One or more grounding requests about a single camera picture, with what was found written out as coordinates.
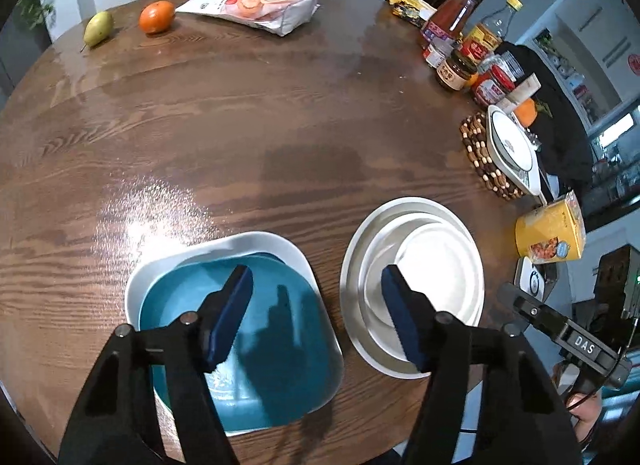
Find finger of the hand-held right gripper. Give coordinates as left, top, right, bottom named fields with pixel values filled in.
left=497, top=282, right=567, bottom=342

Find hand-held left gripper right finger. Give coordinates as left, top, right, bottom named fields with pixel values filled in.
left=381, top=265, right=584, bottom=465

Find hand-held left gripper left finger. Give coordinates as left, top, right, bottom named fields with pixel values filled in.
left=57, top=264, right=255, bottom=465

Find medium white bowl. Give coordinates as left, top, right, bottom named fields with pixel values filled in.
left=359, top=212, right=484, bottom=363

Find blue square plate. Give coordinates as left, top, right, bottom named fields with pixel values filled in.
left=139, top=254, right=337, bottom=436

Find white straight-sided cup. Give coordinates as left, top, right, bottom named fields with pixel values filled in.
left=395, top=222, right=481, bottom=331

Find large grey bowl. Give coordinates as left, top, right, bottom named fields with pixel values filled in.
left=340, top=196, right=486, bottom=380

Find large patterned square plate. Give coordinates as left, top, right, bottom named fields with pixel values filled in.
left=124, top=231, right=346, bottom=438

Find person's right hand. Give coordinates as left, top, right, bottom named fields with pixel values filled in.
left=569, top=391, right=604, bottom=445

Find white square device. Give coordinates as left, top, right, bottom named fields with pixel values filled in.
left=514, top=256, right=558, bottom=303

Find yellow food carton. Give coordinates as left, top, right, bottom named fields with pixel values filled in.
left=515, top=191, right=587, bottom=263

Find white blue-patterned square dish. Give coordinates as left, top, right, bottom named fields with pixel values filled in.
left=485, top=110, right=548, bottom=196

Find wooden bead trivet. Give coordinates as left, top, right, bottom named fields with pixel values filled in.
left=460, top=112, right=526, bottom=202

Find oval black-rimmed white dish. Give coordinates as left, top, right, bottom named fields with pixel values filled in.
left=487, top=105, right=538, bottom=177

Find black jacket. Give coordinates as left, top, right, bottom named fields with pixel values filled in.
left=492, top=42, right=596, bottom=191

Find large orange with leaves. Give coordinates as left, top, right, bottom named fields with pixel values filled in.
left=514, top=99, right=551, bottom=127

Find white tube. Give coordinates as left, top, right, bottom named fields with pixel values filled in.
left=497, top=74, right=542, bottom=113

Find red-lidded jar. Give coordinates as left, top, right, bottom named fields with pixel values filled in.
left=474, top=65, right=516, bottom=107

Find clear plastic cup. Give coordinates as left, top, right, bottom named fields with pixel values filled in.
left=492, top=51, right=526, bottom=81

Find brown sauce jar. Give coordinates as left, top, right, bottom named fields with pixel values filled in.
left=436, top=52, right=478, bottom=92

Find red sauce bottle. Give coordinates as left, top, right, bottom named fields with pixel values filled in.
left=420, top=0, right=481, bottom=68

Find tangerine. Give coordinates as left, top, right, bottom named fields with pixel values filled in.
left=138, top=0, right=176, bottom=35

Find pink snack bag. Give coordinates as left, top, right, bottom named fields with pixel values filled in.
left=175, top=0, right=321, bottom=37

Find yellow snack packet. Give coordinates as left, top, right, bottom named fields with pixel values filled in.
left=387, top=0, right=438, bottom=27

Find green pear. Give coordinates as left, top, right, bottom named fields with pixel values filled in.
left=80, top=10, right=114, bottom=52

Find green vine plant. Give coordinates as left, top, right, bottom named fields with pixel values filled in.
left=15, top=0, right=56, bottom=32

